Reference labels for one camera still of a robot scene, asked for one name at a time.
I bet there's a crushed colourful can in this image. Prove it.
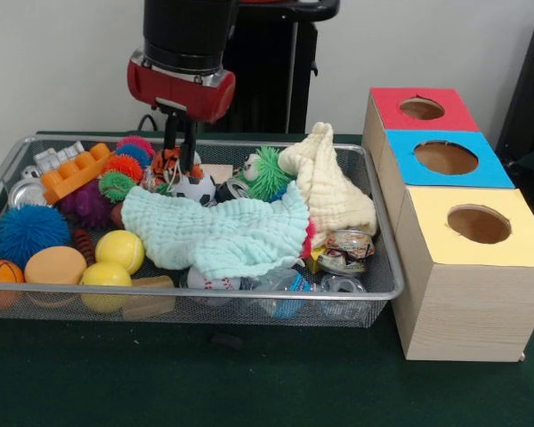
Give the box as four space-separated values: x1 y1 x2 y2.
316 226 376 275

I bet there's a green spiky ball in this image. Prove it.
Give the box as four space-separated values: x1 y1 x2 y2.
242 145 297 201

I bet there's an orange striped tiger plush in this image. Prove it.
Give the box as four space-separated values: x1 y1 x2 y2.
150 147 205 184

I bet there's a mint green cloth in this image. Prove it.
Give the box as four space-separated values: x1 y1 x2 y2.
120 181 311 279

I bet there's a small orange basketball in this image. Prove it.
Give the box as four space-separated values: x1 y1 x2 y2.
0 259 27 311

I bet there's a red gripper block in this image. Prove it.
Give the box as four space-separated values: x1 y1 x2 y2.
126 60 238 173

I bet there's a shallow mesh bin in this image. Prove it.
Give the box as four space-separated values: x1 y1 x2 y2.
0 135 407 329

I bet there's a wooden box with three holes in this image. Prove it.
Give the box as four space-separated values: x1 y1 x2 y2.
361 87 534 364

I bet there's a cream yellow cloth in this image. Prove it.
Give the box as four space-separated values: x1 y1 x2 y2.
278 122 378 248

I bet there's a dark green table cloth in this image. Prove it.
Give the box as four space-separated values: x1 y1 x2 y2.
0 129 534 427

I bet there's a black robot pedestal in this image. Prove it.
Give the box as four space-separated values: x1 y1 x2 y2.
222 0 342 134

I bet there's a blue spiky ball with eyes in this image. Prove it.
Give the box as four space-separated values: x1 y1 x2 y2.
0 203 72 270

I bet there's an orange foam disc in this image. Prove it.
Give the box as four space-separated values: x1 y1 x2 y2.
24 246 88 286

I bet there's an orange toy brick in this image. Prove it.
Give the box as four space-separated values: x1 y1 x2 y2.
40 142 116 205

